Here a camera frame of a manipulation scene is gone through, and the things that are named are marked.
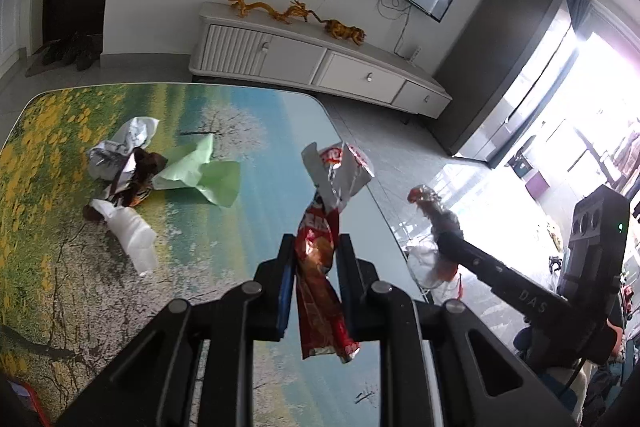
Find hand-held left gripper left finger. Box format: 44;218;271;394
54;233;297;427

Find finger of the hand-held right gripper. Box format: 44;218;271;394
435;228;572;324

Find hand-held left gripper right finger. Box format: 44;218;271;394
335;233;577;427

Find red snack bag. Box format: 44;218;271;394
295;142;376;364

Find clear wrapper with red tip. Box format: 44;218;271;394
406;184;466;303

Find purple box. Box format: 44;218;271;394
525;174;552;204

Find dark storage box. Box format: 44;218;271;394
507;154;534;180

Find green paper sheet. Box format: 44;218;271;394
152;134;242;208

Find person's clothing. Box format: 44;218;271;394
515;322;640;427

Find brown crumpled wrapper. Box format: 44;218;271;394
107;147;168;208

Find grey refrigerator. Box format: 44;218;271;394
432;0;576;168

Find silver foil wrapper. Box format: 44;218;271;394
87;117;161;182

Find white television cabinet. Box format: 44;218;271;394
189;2;453;120

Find golden tiger figurine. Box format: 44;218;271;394
322;19;367;45

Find grey curtain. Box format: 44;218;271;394
545;0;597;34

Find golden dragon figurine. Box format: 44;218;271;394
215;0;293;25
287;0;327;26

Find red flat object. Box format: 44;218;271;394
9;381;52;427

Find dark shoe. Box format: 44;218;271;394
76;37;102;70
62;34;84;62
42;42;66;66

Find white wardrobe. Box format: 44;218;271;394
0;0;31;78

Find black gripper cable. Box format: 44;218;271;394
559;356;587;400

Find black television cable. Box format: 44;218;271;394
377;0;417;58

